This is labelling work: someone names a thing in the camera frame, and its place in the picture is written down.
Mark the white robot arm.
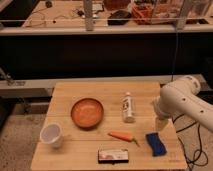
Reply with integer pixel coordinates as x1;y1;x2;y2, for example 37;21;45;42
153;75;213;132

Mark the blue sponge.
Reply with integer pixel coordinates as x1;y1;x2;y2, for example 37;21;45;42
146;132;167;157

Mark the orange toy carrot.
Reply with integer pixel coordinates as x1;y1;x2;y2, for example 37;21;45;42
109;131;139;146

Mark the white plastic bottle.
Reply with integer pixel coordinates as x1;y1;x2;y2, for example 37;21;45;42
122;92;135;123

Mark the black and white box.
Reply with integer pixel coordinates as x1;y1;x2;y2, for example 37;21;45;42
98;149;129;164

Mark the orange round bowl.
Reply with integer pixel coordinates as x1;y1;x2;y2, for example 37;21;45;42
71;98;104;129

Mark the white plastic cup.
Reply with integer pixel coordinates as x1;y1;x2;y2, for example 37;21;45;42
40;123;63;148

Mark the orange basket on bench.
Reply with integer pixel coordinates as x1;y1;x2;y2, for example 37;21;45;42
131;5;153;25

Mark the black object on bench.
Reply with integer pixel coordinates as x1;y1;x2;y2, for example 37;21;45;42
107;10;131;26

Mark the black floor cable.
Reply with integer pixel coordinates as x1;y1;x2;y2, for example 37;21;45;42
172;113;210;171

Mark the grey metal post right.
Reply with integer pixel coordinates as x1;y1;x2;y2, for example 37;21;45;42
176;0;192;30

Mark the grey metal post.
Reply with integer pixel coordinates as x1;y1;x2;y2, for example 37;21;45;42
176;0;192;30
83;0;93;31

